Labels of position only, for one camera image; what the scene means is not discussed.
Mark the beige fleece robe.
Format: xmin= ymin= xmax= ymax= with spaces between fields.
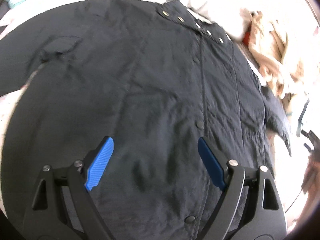
xmin=245 ymin=11 xmax=319 ymax=99

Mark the black quilted jacket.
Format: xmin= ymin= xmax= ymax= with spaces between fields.
xmin=1 ymin=0 xmax=289 ymax=239

